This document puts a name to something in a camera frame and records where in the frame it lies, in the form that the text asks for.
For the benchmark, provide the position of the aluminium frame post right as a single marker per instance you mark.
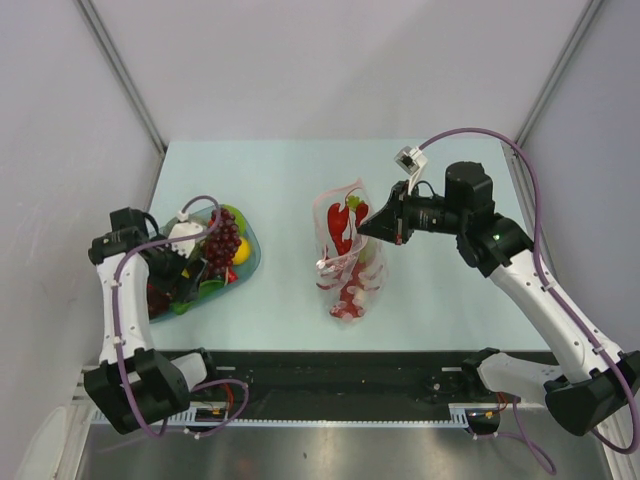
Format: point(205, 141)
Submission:
point(576, 38)

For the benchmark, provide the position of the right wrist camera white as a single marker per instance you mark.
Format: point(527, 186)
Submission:
point(412, 161)

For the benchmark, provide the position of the clear zip top bag pink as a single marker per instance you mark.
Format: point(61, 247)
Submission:
point(328, 280)

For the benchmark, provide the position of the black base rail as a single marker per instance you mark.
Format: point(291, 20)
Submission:
point(393, 386)

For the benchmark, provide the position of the green leafy vegetable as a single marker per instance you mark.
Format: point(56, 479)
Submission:
point(207, 291)

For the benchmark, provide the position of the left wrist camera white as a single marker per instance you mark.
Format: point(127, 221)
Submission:
point(181, 233)

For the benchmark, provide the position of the white slotted cable duct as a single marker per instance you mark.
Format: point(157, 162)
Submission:
point(205, 416)

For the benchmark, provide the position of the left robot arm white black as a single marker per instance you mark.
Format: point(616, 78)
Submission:
point(135, 385)

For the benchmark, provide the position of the dark red grape bunch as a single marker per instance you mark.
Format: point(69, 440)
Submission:
point(222, 244)

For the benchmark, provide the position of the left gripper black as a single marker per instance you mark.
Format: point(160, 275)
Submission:
point(174, 285)

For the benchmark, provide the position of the yellow lemon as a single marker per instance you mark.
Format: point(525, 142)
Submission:
point(242, 253)

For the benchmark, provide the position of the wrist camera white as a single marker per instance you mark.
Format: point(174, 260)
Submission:
point(181, 233)
point(412, 161)

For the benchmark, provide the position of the aluminium frame post left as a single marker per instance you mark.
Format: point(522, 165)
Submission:
point(114, 60)

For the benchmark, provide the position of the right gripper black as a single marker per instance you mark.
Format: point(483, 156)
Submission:
point(393, 222)

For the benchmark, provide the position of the green celery stalks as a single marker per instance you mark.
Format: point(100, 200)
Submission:
point(360, 210)

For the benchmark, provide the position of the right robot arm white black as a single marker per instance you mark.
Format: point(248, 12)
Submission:
point(593, 378)

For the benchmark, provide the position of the aluminium frame post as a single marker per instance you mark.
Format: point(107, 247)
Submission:
point(576, 38)
point(114, 60)

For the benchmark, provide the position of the red plastic lobster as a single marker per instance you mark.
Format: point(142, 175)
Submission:
point(349, 306)

